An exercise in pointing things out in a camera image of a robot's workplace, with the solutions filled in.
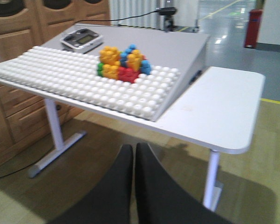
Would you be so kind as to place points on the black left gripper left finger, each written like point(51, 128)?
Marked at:
point(109, 201)

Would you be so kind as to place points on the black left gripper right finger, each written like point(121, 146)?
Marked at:
point(160, 200)

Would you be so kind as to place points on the white desk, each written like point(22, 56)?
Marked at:
point(218, 111)

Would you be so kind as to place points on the white studded building baseplate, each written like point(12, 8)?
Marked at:
point(74, 75)

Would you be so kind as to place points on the colourful building block pile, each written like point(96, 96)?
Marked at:
point(125, 66)

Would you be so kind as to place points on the grey sloped board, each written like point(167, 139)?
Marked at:
point(183, 51)

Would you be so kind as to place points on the black webcam on clamp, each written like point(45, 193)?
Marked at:
point(168, 13)

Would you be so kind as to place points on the wooden cabinet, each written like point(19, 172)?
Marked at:
point(25, 24)

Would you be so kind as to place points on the red fire extinguisher box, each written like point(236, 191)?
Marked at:
point(253, 28)

